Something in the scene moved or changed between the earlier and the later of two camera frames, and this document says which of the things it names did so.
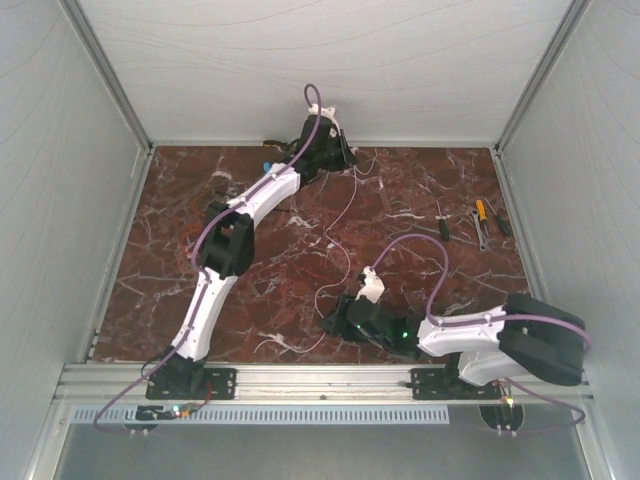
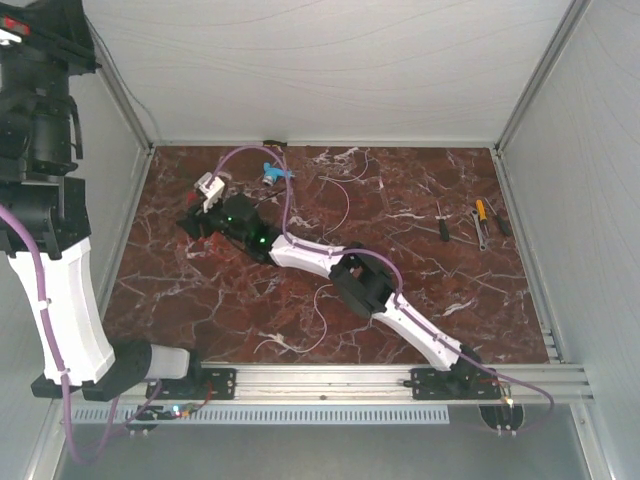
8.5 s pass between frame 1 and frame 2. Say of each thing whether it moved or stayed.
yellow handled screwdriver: stayed
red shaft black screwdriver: stayed
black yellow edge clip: stayed
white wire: moved
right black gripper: moved
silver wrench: stayed
